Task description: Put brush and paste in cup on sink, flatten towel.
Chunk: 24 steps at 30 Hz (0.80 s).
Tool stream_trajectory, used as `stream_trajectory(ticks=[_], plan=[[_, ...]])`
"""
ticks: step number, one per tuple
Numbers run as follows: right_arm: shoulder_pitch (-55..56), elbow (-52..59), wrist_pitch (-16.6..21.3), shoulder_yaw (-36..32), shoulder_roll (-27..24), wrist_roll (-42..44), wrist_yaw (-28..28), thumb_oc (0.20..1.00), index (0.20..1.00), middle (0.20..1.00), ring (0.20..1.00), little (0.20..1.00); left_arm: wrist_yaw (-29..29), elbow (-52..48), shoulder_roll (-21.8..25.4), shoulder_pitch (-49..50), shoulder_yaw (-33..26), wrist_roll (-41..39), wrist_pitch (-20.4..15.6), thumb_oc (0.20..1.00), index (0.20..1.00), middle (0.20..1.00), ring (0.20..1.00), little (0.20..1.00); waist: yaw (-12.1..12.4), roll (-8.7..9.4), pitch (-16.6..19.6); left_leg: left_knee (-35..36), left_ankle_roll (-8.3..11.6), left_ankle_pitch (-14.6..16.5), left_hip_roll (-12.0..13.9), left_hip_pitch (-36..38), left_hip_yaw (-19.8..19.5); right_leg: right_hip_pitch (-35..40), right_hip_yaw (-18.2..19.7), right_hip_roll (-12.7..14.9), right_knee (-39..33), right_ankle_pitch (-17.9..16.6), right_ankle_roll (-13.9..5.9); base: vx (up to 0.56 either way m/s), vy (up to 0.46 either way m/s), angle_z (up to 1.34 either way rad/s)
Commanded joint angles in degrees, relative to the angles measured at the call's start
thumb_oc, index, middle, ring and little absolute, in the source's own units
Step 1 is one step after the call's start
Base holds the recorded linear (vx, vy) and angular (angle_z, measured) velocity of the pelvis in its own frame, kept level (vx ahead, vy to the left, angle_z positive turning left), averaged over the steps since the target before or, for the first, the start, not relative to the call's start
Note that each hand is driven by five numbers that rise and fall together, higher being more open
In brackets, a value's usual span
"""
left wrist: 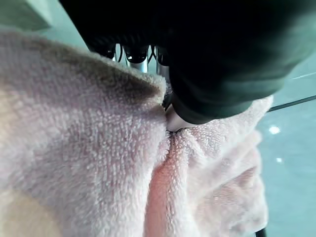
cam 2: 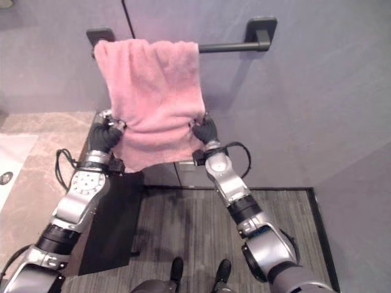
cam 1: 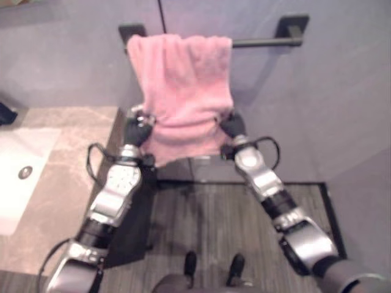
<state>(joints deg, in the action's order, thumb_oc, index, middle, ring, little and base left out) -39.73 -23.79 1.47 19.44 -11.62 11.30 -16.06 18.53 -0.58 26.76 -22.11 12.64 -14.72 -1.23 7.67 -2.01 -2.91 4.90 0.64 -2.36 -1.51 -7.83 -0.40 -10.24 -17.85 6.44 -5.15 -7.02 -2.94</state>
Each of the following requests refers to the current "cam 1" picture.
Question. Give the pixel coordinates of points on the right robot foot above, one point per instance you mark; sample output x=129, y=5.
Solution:
x=236, y=268

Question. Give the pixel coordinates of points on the round sink drain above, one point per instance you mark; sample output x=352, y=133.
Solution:
x=25, y=172

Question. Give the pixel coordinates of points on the black object on counter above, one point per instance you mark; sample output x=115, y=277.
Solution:
x=6, y=113

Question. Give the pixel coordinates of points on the black towel bar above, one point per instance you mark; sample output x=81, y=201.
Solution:
x=268, y=41

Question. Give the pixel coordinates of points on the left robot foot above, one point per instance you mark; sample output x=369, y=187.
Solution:
x=190, y=264

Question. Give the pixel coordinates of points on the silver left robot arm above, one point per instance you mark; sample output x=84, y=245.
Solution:
x=117, y=189

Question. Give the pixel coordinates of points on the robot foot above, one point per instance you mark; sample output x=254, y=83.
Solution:
x=190, y=264
x=236, y=268

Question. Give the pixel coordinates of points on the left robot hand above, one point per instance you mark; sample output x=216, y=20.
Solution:
x=136, y=130

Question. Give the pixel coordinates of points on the pink towel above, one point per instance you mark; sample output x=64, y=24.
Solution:
x=186, y=97

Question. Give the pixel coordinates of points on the white sink basin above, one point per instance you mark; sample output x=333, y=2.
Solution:
x=21, y=174

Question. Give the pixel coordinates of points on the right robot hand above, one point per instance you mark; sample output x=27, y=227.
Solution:
x=234, y=124

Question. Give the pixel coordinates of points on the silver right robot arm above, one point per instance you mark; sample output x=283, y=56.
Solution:
x=275, y=198

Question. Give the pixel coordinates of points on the marble vanity counter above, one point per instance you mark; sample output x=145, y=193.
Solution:
x=61, y=183

